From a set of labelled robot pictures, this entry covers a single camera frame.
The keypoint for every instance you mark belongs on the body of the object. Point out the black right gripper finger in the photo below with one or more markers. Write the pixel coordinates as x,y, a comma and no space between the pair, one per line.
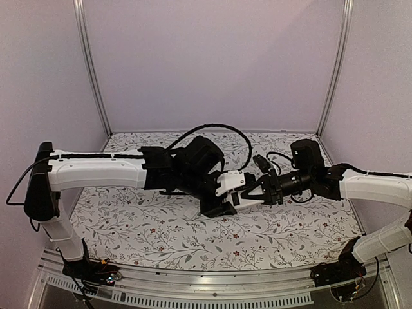
254,184
258,196

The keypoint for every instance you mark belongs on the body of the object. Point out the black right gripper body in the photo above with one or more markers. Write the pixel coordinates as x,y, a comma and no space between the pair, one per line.
273,187

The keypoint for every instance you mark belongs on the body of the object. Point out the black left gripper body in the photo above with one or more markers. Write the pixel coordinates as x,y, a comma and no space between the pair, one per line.
194,183

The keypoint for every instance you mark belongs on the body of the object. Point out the white remote control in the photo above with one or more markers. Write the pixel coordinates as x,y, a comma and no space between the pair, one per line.
238,203

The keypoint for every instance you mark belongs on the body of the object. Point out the white battery cover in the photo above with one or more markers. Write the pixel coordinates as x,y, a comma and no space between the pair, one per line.
191,213

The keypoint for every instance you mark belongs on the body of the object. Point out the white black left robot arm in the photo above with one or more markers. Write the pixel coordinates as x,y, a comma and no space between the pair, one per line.
189,169

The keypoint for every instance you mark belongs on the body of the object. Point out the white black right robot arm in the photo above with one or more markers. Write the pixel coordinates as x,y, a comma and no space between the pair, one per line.
339,182

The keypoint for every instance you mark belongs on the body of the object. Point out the floral patterned table mat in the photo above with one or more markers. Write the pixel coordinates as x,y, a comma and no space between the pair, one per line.
145,229

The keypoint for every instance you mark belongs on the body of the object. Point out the aluminium front rail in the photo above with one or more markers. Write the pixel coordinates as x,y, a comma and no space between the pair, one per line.
142,287

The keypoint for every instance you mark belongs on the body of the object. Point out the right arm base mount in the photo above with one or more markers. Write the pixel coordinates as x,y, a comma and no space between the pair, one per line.
345,268

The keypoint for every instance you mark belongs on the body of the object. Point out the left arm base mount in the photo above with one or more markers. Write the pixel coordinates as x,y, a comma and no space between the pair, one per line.
91,272

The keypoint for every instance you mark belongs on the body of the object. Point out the right aluminium frame post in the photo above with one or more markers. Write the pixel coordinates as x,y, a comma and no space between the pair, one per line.
337,67

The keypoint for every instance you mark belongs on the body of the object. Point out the aluminium frame post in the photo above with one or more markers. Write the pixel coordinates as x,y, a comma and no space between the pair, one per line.
85,45
337,67

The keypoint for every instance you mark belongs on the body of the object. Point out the left aluminium frame post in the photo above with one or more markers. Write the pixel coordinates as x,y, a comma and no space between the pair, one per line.
85,45

